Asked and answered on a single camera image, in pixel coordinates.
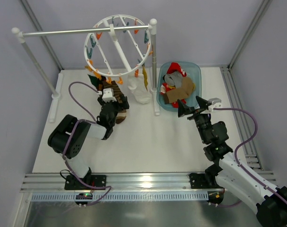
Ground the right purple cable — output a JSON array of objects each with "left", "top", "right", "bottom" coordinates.
[{"left": 208, "top": 107, "right": 287, "bottom": 213}]

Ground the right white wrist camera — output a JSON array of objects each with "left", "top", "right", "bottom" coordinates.
[{"left": 208, "top": 98, "right": 222, "bottom": 112}]

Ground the brown striped sock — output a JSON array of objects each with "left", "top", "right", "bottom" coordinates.
[{"left": 103, "top": 80, "right": 127, "bottom": 124}]

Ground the green clothes peg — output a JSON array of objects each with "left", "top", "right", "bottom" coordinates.
[{"left": 85, "top": 38, "right": 96, "bottom": 59}]

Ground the slotted grey cable duct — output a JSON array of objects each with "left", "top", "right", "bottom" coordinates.
[{"left": 31, "top": 191, "right": 209, "bottom": 202}]

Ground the white round clip hanger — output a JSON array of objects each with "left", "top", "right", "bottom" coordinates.
[{"left": 84, "top": 14, "right": 157, "bottom": 78}]

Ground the aluminium mounting rail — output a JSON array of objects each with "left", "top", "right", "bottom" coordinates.
[{"left": 20, "top": 172, "right": 193, "bottom": 192}]

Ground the orange clothes peg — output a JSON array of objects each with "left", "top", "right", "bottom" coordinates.
[{"left": 116, "top": 77, "right": 123, "bottom": 85}]

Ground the white clothes rack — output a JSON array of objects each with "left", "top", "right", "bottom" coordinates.
[{"left": 11, "top": 27, "right": 160, "bottom": 123}]

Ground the red patterned sock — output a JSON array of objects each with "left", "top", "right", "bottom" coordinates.
[{"left": 160, "top": 83, "right": 187, "bottom": 108}]

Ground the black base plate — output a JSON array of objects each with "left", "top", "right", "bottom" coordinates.
[
  {"left": 64, "top": 174, "right": 106, "bottom": 191},
  {"left": 189, "top": 173, "right": 223, "bottom": 189}
]

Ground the mustard yellow sock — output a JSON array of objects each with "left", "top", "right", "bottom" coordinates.
[{"left": 142, "top": 66, "right": 148, "bottom": 91}]

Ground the grey striped sock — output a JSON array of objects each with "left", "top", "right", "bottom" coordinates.
[{"left": 163, "top": 72, "right": 183, "bottom": 88}]

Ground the tan sock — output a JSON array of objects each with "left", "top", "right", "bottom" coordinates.
[{"left": 163, "top": 77, "right": 196, "bottom": 104}]

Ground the argyle black red sock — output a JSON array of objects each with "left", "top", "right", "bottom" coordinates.
[{"left": 97, "top": 76, "right": 107, "bottom": 91}]

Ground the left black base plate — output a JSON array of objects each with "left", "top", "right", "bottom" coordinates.
[{"left": 64, "top": 174, "right": 106, "bottom": 191}]

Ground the red white sock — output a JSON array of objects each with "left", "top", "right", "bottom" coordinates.
[{"left": 166, "top": 62, "right": 187, "bottom": 77}]

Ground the blue plastic basin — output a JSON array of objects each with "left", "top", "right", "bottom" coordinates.
[{"left": 157, "top": 61, "right": 202, "bottom": 112}]

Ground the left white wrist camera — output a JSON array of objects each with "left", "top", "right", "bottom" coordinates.
[{"left": 97, "top": 88, "right": 116, "bottom": 102}]

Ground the green orange sock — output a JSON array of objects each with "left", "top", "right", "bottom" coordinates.
[{"left": 88, "top": 72, "right": 100, "bottom": 89}]

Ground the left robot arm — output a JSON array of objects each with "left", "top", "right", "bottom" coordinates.
[{"left": 47, "top": 95, "right": 130, "bottom": 178}]

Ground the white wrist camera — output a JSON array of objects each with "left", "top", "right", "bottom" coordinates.
[
  {"left": 208, "top": 98, "right": 222, "bottom": 112},
  {"left": 97, "top": 88, "right": 116, "bottom": 102}
]

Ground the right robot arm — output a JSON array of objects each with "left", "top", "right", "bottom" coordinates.
[{"left": 177, "top": 96, "right": 287, "bottom": 227}]

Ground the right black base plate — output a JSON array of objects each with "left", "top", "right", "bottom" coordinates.
[{"left": 189, "top": 173, "right": 223, "bottom": 189}]

